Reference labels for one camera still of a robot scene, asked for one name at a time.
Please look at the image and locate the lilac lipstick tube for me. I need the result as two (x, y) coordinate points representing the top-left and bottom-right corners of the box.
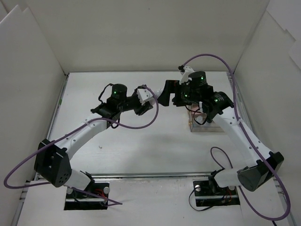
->
(155, 89), (163, 97)

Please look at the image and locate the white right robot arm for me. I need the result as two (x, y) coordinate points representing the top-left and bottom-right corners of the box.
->
(158, 66), (284, 194)

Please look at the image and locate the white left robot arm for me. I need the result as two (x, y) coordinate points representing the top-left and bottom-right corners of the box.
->
(34, 84), (162, 198)

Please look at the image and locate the clear organizer frame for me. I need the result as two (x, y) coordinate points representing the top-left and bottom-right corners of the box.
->
(185, 104), (213, 125)

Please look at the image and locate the aluminium rail frame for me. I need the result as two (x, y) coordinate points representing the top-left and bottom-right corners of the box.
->
(14, 70), (297, 226)

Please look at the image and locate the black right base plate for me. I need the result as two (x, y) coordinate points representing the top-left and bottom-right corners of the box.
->
(190, 179), (240, 209)

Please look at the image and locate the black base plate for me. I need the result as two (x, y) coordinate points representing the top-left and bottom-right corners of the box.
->
(63, 182), (111, 211)
(190, 179), (240, 209)

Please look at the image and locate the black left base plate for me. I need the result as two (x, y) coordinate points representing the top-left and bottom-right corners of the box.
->
(63, 182), (111, 211)

